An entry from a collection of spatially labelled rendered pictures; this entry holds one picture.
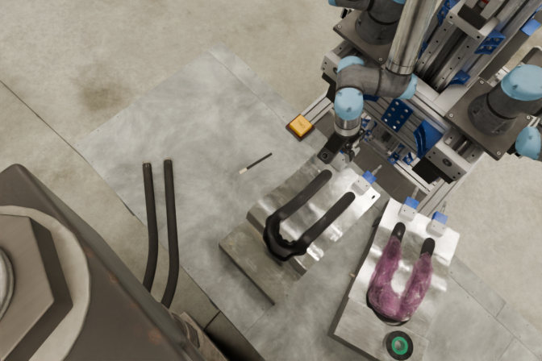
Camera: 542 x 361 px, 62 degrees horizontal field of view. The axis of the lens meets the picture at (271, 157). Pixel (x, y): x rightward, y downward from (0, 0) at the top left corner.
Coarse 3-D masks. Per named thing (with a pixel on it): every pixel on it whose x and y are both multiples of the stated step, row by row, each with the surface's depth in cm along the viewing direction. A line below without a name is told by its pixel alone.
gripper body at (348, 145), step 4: (360, 128) 137; (336, 132) 132; (356, 132) 131; (364, 132) 137; (340, 136) 132; (344, 136) 131; (348, 136) 130; (352, 136) 131; (356, 136) 137; (360, 136) 137; (364, 136) 140; (348, 140) 137; (352, 140) 136; (356, 140) 137; (360, 140) 140; (344, 144) 136; (348, 144) 136; (352, 144) 137; (344, 148) 138; (348, 148) 137; (344, 152) 140
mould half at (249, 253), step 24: (312, 168) 153; (288, 192) 149; (336, 192) 151; (264, 216) 140; (312, 216) 146; (360, 216) 148; (240, 240) 144; (288, 240) 138; (336, 240) 144; (240, 264) 141; (264, 264) 142; (288, 264) 142; (312, 264) 136; (264, 288) 139; (288, 288) 139
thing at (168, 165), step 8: (168, 160) 156; (168, 168) 154; (168, 176) 152; (168, 184) 150; (168, 192) 149; (168, 200) 147; (168, 208) 145; (168, 216) 143; (168, 224) 142; (176, 224) 143; (168, 232) 140; (176, 232) 141; (168, 240) 139; (176, 240) 139; (176, 248) 137
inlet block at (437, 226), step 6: (444, 204) 155; (432, 216) 154; (438, 216) 152; (444, 216) 152; (432, 222) 150; (438, 222) 150; (444, 222) 151; (432, 228) 149; (438, 228) 149; (444, 228) 149; (438, 234) 150
